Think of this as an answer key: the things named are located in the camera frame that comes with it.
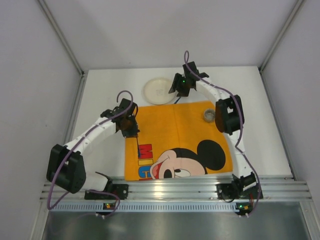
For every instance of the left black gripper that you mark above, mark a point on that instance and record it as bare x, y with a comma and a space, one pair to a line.
130, 132

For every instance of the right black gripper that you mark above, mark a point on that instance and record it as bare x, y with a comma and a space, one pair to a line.
180, 88

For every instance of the blue metallic fork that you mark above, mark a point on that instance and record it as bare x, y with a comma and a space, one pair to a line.
138, 146

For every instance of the cream round plate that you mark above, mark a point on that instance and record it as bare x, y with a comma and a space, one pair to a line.
156, 91

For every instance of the small brown cup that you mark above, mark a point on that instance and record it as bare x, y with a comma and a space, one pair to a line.
209, 115

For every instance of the orange Mickey Mouse placemat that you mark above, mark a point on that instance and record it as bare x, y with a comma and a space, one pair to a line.
176, 142

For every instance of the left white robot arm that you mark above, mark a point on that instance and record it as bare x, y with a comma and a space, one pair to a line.
68, 166

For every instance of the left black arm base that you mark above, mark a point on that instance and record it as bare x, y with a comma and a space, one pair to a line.
120, 190

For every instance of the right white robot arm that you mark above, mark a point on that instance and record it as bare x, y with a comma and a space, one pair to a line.
229, 119

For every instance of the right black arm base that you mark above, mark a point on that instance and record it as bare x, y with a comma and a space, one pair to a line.
237, 191

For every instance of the aluminium mounting rail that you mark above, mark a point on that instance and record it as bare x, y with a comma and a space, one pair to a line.
274, 189

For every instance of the slotted grey cable duct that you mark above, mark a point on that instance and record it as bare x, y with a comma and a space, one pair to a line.
139, 207

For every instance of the right aluminium frame post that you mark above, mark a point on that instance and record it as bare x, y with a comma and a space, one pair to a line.
294, 12

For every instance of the aluminium frame post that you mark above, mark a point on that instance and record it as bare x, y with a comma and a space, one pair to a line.
294, 12
61, 37

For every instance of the left aluminium frame post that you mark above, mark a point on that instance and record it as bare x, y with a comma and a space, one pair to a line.
61, 37

